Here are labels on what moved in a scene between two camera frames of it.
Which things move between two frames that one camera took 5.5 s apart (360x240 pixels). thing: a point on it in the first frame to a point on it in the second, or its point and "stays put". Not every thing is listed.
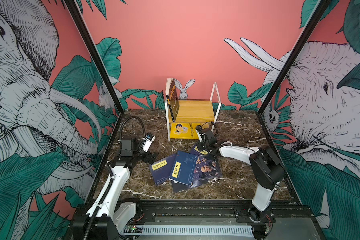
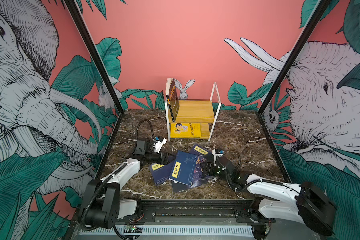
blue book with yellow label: [183, 168] stays put
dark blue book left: [161, 169] stays put
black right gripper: [198, 143] to [211, 167]
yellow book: [184, 131] stays put
